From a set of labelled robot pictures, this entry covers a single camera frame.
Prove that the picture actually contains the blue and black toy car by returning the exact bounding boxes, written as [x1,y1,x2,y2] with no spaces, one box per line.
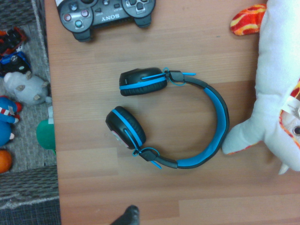
[0,51,33,78]

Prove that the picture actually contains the white plush dragon toy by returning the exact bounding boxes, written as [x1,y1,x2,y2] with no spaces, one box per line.
[221,0,300,175]

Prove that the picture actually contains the grey woven fabric basket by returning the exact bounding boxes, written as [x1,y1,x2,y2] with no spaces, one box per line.
[0,0,62,225]

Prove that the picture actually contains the blue superhero plush toy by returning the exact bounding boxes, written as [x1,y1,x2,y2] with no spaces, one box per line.
[0,95,23,147]

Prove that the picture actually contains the black and blue headphones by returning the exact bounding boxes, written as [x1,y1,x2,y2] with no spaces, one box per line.
[105,67,231,170]

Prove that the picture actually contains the black Sony game controller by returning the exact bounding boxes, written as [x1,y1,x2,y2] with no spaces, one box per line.
[55,0,156,43]

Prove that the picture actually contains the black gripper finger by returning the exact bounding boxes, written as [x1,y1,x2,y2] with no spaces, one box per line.
[109,205,140,225]

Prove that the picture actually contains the orange ball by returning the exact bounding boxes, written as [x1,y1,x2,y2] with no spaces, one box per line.
[0,150,13,174]

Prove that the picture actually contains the green plush toy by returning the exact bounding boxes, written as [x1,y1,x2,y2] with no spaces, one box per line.
[36,106,57,156]

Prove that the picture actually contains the red and black toy car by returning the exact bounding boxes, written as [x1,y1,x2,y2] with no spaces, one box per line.
[0,26,29,57]

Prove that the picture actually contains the grey spiky plush toy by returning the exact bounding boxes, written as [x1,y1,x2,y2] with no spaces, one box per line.
[3,70,53,105]

